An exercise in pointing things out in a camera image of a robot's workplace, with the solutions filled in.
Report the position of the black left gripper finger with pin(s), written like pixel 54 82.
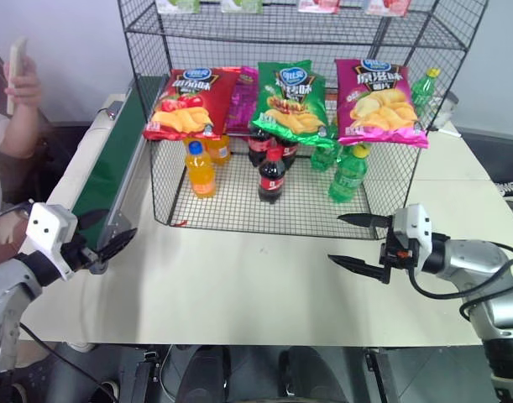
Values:
pixel 117 244
pixel 92 219

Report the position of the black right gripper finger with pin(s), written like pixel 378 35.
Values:
pixel 365 220
pixel 359 267

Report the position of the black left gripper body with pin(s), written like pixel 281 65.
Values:
pixel 82 257

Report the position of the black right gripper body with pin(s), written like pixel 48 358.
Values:
pixel 392 258

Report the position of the white smartphone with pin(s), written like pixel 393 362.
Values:
pixel 17 54

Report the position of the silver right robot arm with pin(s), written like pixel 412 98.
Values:
pixel 470 258

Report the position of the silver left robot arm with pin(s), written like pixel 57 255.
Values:
pixel 4 294

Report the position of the green conveyor belt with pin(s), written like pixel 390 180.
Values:
pixel 101 168

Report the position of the person's bare hand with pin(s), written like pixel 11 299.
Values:
pixel 29 88

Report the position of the green soda bottle yellow cap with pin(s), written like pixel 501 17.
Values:
pixel 423 92
pixel 321 158
pixel 346 178

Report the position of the cola bottle red label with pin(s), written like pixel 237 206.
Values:
pixel 290 153
pixel 256 147
pixel 272 180

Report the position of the orange soda bottle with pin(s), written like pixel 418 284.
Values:
pixel 201 176
pixel 219 151

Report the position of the magenta potato chips bag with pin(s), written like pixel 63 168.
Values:
pixel 378 105

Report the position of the black box white print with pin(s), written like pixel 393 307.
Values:
pixel 510 191

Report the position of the clear plastic container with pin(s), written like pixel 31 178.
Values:
pixel 447 111

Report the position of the green potato chips bag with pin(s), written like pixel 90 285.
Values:
pixel 289 105

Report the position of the red potato chips bag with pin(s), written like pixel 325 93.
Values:
pixel 189 105

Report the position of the purple snack bag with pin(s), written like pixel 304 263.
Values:
pixel 241 103

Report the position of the red white snack packet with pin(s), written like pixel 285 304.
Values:
pixel 319 5
pixel 386 6

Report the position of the green white snack packet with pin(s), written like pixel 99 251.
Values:
pixel 178 5
pixel 241 5

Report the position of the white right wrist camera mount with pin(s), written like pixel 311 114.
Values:
pixel 411 228

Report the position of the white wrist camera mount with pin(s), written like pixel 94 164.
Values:
pixel 50 228
pixel 411 228

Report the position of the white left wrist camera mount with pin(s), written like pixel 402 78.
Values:
pixel 50 228

